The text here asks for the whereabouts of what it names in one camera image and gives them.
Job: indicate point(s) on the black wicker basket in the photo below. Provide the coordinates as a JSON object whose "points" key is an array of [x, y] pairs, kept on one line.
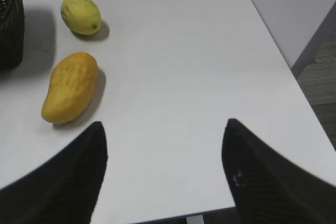
{"points": [[12, 33]]}

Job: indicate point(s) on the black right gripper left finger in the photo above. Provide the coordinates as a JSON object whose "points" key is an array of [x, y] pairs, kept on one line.
{"points": [[64, 189]]}

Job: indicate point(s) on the yellow-green lemon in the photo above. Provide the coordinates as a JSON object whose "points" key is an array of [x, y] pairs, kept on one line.
{"points": [[81, 16]]}

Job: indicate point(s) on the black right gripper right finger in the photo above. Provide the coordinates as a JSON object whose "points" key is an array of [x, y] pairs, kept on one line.
{"points": [[268, 188]]}

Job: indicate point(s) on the yellow mango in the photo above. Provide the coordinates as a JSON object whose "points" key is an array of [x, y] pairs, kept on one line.
{"points": [[72, 85]]}

